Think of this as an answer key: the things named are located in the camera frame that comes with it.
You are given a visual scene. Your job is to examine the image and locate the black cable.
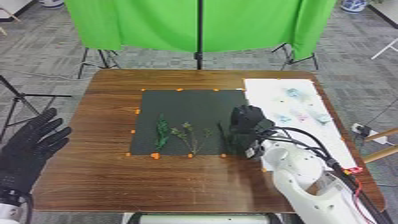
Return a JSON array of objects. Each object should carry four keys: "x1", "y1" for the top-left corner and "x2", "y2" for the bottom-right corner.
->
[{"x1": 259, "y1": 125, "x2": 343, "y2": 168}]

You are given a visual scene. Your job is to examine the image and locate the dark thin sprig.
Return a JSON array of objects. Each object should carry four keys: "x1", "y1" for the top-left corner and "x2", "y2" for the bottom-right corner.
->
[{"x1": 215, "y1": 121, "x2": 234, "y2": 153}]

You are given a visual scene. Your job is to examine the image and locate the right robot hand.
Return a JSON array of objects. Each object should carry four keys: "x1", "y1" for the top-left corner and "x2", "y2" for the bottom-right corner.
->
[{"x1": 227, "y1": 104, "x2": 277, "y2": 135}]

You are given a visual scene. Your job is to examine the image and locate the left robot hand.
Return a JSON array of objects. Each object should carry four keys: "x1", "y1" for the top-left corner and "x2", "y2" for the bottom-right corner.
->
[{"x1": 0, "y1": 107, "x2": 73, "y2": 198}]

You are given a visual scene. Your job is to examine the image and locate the blue and white vase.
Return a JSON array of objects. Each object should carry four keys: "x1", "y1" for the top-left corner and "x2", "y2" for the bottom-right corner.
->
[
  {"x1": 339, "y1": 0, "x2": 371, "y2": 15},
  {"x1": 37, "y1": 0, "x2": 66, "y2": 10}
]

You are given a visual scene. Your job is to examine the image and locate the pale grey bar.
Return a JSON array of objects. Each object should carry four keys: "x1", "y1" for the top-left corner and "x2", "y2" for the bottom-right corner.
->
[{"x1": 126, "y1": 213, "x2": 281, "y2": 224}]

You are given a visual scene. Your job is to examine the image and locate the black tripod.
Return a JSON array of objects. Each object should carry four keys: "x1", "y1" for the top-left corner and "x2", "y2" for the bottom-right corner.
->
[{"x1": 0, "y1": 74, "x2": 73, "y2": 142}]

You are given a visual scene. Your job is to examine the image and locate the green sprig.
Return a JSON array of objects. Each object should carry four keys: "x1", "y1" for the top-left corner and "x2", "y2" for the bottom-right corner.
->
[{"x1": 153, "y1": 113, "x2": 172, "y2": 152}]

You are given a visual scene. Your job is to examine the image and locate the black backdrop stand pole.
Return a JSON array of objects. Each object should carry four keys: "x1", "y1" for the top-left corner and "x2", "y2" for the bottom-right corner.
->
[{"x1": 192, "y1": 0, "x2": 206, "y2": 71}]

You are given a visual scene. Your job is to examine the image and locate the wooden chair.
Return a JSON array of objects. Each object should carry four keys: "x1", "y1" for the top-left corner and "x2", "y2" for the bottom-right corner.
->
[{"x1": 359, "y1": 127, "x2": 398, "y2": 165}]

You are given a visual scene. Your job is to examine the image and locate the dark mat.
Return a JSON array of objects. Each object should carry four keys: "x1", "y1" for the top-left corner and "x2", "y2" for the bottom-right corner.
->
[{"x1": 128, "y1": 89, "x2": 250, "y2": 157}]

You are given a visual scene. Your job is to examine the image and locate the white power strip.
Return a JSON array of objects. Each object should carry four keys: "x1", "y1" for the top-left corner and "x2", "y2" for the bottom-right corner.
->
[{"x1": 350, "y1": 122, "x2": 387, "y2": 146}]

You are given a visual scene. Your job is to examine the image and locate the sprig with small buds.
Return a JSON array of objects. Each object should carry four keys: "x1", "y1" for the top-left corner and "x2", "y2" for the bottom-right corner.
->
[{"x1": 169, "y1": 121, "x2": 215, "y2": 155}]

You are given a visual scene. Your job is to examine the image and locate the pink flower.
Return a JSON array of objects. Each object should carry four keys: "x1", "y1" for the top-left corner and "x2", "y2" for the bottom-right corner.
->
[{"x1": 291, "y1": 111, "x2": 313, "y2": 123}]

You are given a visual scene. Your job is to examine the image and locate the pale blue flower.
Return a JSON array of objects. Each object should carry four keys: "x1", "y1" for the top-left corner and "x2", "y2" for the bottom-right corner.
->
[
  {"x1": 273, "y1": 114, "x2": 293, "y2": 125},
  {"x1": 282, "y1": 87, "x2": 311, "y2": 101}
]

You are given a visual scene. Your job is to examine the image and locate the white sheet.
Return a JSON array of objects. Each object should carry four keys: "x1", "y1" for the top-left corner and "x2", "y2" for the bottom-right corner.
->
[{"x1": 242, "y1": 78, "x2": 361, "y2": 173}]

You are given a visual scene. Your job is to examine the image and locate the black stand legs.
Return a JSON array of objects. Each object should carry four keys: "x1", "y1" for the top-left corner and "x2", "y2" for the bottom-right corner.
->
[
  {"x1": 270, "y1": 42, "x2": 321, "y2": 71},
  {"x1": 74, "y1": 46, "x2": 124, "y2": 80}
]

